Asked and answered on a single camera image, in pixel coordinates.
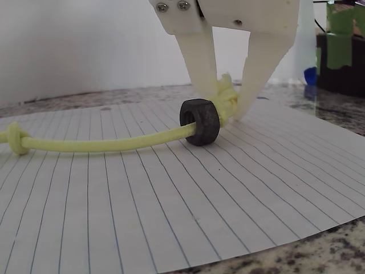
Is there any white backdrop board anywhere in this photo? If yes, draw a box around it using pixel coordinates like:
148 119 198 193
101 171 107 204
0 0 317 111

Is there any black hex nut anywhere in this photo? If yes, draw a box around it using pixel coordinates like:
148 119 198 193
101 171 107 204
179 98 222 147

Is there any black and green object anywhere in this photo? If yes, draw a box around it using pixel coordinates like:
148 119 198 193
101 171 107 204
316 0 365 96

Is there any blue plastic block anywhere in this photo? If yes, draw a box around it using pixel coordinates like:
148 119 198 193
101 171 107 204
303 66 318 86

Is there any white lined paper sheet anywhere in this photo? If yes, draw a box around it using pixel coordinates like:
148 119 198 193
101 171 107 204
0 98 365 274

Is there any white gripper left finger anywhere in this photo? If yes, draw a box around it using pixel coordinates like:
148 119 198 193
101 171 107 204
149 0 220 101

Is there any yellow-green knotted rope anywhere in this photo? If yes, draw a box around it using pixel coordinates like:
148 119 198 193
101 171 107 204
0 72 239 156

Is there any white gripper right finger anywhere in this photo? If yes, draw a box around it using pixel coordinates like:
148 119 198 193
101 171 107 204
235 25 298 122

